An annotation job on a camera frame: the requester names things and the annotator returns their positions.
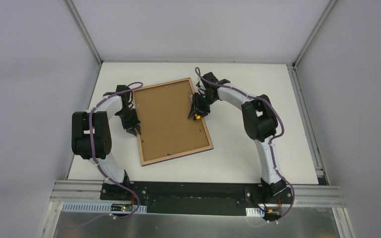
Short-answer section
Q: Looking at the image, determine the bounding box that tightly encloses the black yellow screwdriver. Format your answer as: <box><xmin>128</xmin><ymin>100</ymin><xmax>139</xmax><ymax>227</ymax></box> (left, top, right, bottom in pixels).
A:
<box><xmin>188</xmin><ymin>93</ymin><xmax>200</xmax><ymax>120</ymax></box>

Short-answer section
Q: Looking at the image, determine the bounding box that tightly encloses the blue wooden picture frame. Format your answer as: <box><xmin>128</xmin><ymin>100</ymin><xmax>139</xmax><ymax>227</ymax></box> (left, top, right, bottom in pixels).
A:
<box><xmin>133</xmin><ymin>78</ymin><xmax>214</xmax><ymax>166</ymax></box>

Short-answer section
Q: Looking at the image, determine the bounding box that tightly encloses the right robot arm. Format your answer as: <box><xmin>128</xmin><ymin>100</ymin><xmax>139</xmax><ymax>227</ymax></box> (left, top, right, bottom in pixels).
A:
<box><xmin>188</xmin><ymin>68</ymin><xmax>287</xmax><ymax>203</ymax></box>

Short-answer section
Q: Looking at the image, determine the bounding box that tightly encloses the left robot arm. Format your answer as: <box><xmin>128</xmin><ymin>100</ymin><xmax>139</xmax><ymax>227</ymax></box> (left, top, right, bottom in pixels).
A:
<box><xmin>71</xmin><ymin>82</ymin><xmax>143</xmax><ymax>201</ymax></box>

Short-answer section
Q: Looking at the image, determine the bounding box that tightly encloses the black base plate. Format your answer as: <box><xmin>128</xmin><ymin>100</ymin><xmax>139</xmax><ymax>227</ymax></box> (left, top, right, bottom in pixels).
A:
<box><xmin>100</xmin><ymin>181</ymin><xmax>293</xmax><ymax>216</ymax></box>

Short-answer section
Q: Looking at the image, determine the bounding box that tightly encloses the left white cable duct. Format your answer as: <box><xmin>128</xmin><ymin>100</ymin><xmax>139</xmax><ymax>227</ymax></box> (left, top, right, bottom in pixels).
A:
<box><xmin>61</xmin><ymin>202</ymin><xmax>147</xmax><ymax>214</ymax></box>

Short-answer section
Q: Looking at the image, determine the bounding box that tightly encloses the white cable duct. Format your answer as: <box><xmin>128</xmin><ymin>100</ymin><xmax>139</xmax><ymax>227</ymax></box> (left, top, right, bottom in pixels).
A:
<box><xmin>245</xmin><ymin>208</ymin><xmax>265</xmax><ymax>217</ymax></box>
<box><xmin>61</xmin><ymin>202</ymin><xmax>147</xmax><ymax>214</ymax></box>

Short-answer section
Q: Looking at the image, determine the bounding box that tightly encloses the right white cable duct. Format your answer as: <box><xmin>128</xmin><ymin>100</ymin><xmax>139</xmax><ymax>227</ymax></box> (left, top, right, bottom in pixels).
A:
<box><xmin>245</xmin><ymin>208</ymin><xmax>265</xmax><ymax>217</ymax></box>

